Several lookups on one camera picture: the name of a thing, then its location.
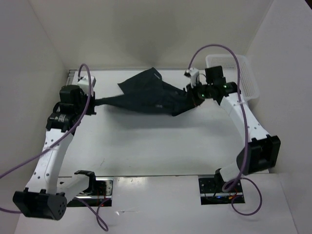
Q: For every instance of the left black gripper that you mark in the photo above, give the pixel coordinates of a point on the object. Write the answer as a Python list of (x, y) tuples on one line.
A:
[(91, 110)]

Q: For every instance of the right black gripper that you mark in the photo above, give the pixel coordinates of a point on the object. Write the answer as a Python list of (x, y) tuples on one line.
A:
[(193, 90)]

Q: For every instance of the dark navy shorts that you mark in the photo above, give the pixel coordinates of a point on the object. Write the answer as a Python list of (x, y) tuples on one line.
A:
[(147, 93)]

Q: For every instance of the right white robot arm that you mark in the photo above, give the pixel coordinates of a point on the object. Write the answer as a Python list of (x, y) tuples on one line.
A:
[(260, 149)]

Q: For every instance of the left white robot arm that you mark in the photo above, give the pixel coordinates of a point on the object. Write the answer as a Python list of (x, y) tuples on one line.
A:
[(44, 196)]

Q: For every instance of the white plastic mesh basket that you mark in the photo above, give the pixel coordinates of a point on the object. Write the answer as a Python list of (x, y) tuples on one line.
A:
[(248, 84)]

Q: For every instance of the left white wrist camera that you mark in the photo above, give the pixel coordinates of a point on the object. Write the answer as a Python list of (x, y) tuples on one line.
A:
[(83, 83)]

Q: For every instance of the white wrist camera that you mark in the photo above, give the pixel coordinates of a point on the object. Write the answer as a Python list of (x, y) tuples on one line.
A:
[(193, 74), (83, 83)]

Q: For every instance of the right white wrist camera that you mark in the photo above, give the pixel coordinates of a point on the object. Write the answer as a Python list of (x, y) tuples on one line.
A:
[(193, 74)]

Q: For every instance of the aluminium table edge rail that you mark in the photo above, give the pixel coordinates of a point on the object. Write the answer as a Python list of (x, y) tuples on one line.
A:
[(70, 77)]

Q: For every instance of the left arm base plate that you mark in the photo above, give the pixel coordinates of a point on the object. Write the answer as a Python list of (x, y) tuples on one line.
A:
[(102, 193)]

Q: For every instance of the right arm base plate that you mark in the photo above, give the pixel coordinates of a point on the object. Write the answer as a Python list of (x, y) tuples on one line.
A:
[(212, 194)]

